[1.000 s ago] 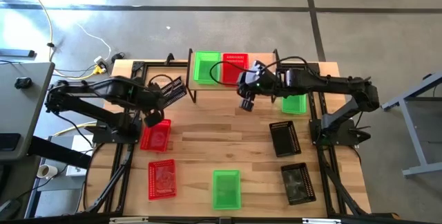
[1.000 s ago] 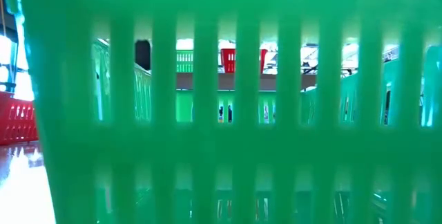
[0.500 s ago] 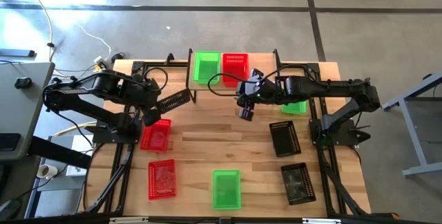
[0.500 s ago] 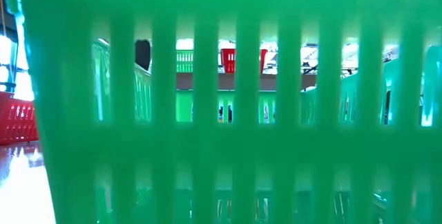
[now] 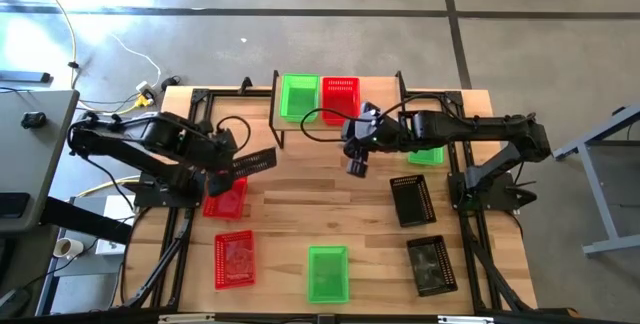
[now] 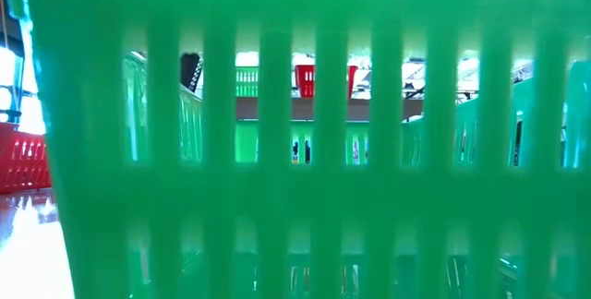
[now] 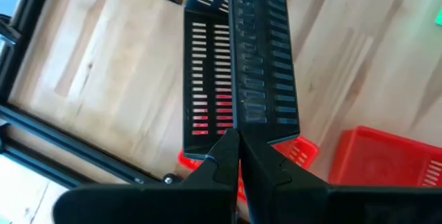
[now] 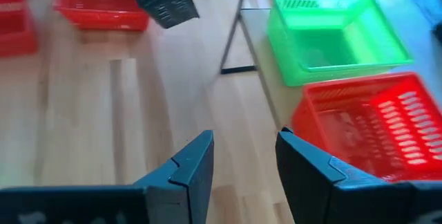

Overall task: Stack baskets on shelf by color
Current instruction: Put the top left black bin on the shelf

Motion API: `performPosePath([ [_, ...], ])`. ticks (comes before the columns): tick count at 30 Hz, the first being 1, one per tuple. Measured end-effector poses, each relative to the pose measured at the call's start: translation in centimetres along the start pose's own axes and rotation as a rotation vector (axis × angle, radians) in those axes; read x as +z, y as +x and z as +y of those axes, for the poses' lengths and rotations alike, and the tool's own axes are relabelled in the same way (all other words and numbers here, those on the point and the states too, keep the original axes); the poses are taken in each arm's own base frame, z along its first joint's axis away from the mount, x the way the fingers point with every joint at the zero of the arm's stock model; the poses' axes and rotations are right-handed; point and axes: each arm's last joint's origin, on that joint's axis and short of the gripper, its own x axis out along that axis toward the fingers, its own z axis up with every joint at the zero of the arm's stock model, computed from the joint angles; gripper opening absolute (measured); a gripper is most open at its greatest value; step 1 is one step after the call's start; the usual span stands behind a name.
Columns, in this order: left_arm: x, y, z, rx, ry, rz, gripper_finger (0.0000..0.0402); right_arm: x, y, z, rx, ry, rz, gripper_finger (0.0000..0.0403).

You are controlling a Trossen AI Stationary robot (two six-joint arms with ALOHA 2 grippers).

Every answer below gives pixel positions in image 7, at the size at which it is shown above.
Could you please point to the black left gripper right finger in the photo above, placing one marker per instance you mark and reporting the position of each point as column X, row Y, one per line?
column 262, row 182

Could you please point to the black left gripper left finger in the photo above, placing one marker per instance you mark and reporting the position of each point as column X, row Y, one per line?
column 221, row 168

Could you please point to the red plastic slotted basket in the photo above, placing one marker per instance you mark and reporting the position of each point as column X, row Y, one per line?
column 380, row 158
column 300, row 151

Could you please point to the black plastic slotted basket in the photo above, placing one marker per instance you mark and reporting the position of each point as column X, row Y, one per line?
column 262, row 61

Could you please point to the green plastic slotted basket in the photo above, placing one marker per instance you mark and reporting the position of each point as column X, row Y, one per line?
column 439, row 17

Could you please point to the black aluminium rig frame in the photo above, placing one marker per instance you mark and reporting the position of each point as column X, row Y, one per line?
column 69, row 144

